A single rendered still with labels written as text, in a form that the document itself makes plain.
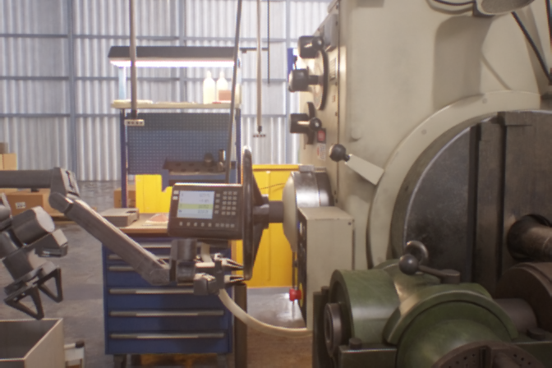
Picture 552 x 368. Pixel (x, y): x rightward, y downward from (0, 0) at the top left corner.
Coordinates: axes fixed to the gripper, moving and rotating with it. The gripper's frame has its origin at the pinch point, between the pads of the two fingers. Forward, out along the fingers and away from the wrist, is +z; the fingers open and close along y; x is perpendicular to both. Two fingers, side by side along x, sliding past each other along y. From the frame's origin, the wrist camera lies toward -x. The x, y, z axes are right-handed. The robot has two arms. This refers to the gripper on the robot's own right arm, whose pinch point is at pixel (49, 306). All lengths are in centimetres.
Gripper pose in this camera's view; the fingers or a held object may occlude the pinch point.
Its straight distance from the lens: 116.6
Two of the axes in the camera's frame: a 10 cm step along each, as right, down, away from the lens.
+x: -8.6, 5.0, -0.2
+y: -0.6, -0.7, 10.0
